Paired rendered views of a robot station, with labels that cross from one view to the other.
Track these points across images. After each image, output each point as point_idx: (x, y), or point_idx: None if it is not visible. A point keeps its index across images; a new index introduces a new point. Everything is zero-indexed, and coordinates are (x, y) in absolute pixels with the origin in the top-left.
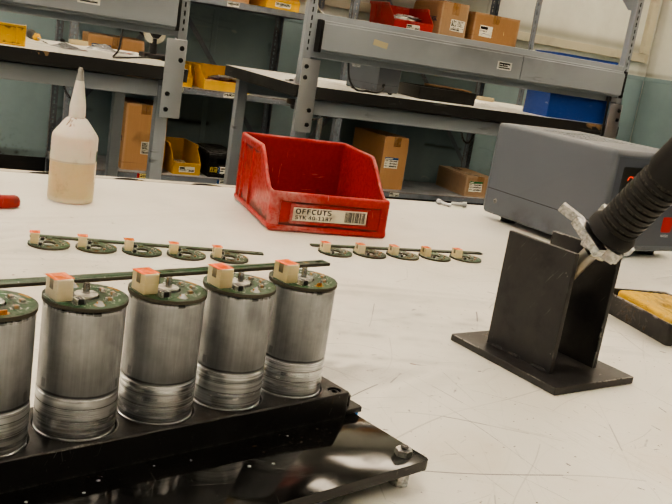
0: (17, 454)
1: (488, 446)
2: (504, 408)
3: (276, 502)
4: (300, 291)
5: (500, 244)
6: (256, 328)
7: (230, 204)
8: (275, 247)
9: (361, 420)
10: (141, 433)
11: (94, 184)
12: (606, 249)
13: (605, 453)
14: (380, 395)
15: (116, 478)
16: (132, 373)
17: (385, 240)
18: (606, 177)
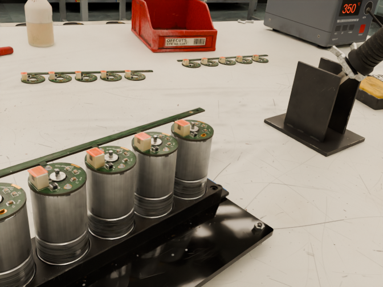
0: (29, 285)
1: (299, 203)
2: (302, 171)
3: (193, 285)
4: (192, 141)
5: (276, 47)
6: (168, 171)
7: (129, 36)
8: (158, 65)
9: (230, 202)
10: (106, 249)
11: (53, 30)
12: (358, 73)
13: (362, 198)
14: (233, 171)
15: (94, 281)
16: (95, 212)
17: (216, 52)
18: (333, 5)
